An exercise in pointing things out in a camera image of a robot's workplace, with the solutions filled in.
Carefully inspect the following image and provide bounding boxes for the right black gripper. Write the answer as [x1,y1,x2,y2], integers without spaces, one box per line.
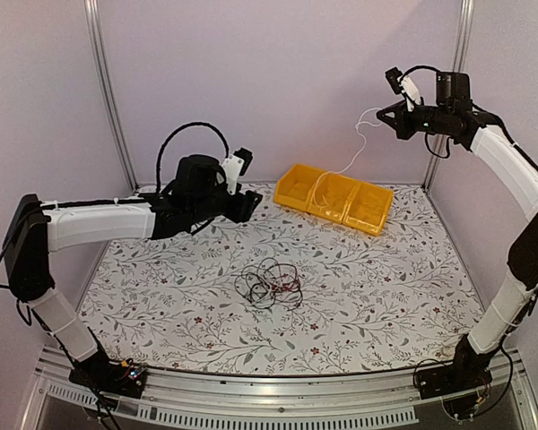
[378,99,453,140]

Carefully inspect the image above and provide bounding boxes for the white cable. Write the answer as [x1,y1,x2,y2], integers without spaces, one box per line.
[311,107,385,211]

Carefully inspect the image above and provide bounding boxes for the black and red cables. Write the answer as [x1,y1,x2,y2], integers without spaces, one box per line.
[233,257,305,311]

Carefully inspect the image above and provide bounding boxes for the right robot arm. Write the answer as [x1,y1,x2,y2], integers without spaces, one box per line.
[377,67,538,391]

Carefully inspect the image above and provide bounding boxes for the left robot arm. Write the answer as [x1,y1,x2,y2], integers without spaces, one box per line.
[0,149,262,389]

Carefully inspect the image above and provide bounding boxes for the yellow three-compartment bin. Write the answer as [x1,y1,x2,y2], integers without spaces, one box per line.
[273,164,394,237]

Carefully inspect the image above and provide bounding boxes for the floral table mat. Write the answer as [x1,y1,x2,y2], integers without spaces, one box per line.
[79,184,482,375]

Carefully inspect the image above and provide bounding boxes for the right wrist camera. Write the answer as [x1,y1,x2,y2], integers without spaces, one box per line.
[385,67,422,112]

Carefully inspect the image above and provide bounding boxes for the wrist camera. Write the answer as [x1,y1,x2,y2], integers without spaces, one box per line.
[385,67,422,112]
[221,148,253,195]

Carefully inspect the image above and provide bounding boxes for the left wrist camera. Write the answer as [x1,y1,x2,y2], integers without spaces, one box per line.
[221,148,253,195]

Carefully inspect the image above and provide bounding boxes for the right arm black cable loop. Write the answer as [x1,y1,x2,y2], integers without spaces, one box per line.
[401,64,440,84]

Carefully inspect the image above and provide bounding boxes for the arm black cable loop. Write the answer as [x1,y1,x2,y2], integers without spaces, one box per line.
[155,121,231,194]
[401,64,440,84]

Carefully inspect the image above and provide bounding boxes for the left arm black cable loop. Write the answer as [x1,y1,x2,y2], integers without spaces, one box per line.
[155,121,231,194]

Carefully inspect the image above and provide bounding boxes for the right aluminium frame post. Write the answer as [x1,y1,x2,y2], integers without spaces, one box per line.
[422,0,474,194]

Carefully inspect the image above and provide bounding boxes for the aluminium frame post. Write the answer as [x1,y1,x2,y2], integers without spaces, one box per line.
[83,0,139,191]
[422,0,474,194]

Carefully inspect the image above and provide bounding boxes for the aluminium front rail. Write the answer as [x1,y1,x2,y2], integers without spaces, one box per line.
[21,347,538,429]

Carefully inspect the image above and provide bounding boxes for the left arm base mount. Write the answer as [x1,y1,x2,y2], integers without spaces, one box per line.
[67,345,147,399]

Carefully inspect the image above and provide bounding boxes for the left aluminium frame post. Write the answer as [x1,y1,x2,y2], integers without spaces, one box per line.
[83,0,139,191]

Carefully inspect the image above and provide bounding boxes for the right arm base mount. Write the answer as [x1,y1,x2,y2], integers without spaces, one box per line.
[412,347,494,421]

